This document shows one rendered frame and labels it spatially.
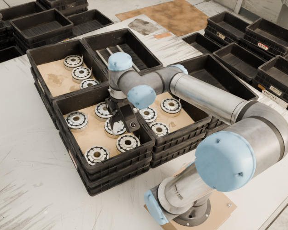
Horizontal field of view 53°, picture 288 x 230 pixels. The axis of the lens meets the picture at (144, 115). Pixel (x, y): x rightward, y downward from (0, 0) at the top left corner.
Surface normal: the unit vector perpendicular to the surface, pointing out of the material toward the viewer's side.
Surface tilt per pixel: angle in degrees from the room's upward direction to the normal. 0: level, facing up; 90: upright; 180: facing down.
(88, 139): 0
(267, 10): 90
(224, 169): 81
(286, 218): 0
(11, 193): 0
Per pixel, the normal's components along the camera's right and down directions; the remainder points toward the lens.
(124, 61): 0.06, -0.66
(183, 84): -0.63, -0.36
